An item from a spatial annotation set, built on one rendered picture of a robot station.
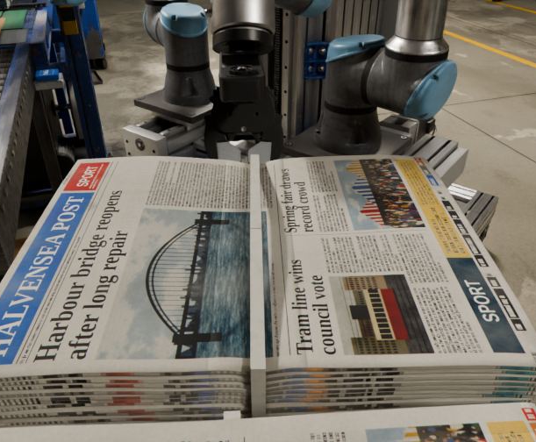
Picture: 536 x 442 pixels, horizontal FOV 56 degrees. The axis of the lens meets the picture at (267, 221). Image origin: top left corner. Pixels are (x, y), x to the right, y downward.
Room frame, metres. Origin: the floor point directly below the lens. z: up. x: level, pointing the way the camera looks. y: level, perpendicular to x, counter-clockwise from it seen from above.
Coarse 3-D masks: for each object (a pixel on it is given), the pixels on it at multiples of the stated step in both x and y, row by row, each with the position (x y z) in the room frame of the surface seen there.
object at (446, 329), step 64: (320, 192) 0.41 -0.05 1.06; (384, 192) 0.41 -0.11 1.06; (448, 192) 0.41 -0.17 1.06; (320, 256) 0.31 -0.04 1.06; (384, 256) 0.31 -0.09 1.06; (448, 256) 0.31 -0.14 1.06; (320, 320) 0.24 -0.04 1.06; (384, 320) 0.24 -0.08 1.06; (448, 320) 0.24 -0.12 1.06; (512, 320) 0.25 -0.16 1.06; (320, 384) 0.20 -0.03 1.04; (384, 384) 0.20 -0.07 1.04; (448, 384) 0.21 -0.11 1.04; (512, 384) 0.21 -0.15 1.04
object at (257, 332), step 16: (256, 160) 0.47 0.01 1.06; (256, 176) 0.43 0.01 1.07; (256, 192) 0.39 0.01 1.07; (256, 208) 0.36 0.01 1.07; (256, 224) 0.34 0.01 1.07; (256, 240) 0.32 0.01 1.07; (256, 256) 0.30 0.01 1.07; (256, 272) 0.28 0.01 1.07; (256, 288) 0.27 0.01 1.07; (256, 304) 0.25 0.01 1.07; (256, 320) 0.24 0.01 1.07; (256, 336) 0.23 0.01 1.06; (256, 352) 0.21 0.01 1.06; (256, 368) 0.20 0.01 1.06
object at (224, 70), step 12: (228, 60) 0.55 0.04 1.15; (240, 60) 0.55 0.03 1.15; (252, 60) 0.55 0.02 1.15; (228, 72) 0.50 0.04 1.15; (240, 72) 0.49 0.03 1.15; (252, 72) 0.49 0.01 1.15; (228, 84) 0.48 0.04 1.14; (240, 84) 0.48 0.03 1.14; (252, 84) 0.48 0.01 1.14; (264, 84) 0.49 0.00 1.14; (228, 96) 0.48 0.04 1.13; (240, 96) 0.48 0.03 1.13; (252, 96) 0.48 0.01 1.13; (264, 96) 0.49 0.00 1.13
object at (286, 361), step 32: (224, 192) 0.42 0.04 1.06; (224, 224) 0.36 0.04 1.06; (288, 224) 0.36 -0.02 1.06; (224, 256) 0.32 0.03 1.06; (288, 256) 0.31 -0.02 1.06; (224, 288) 0.28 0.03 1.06; (288, 288) 0.28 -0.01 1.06; (224, 320) 0.24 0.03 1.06; (288, 320) 0.24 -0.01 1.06; (224, 352) 0.22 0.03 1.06; (288, 352) 0.22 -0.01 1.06; (224, 384) 0.20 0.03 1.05; (288, 384) 0.21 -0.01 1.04
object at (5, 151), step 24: (24, 48) 1.93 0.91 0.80; (24, 72) 1.65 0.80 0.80; (24, 96) 1.51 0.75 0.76; (0, 120) 1.23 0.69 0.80; (24, 120) 1.39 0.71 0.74; (0, 144) 1.09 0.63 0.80; (24, 144) 1.28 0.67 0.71; (0, 168) 0.96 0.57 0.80; (24, 168) 1.18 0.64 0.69; (0, 192) 0.87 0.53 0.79; (0, 216) 0.82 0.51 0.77; (0, 240) 0.76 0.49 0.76; (0, 264) 0.75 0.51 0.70
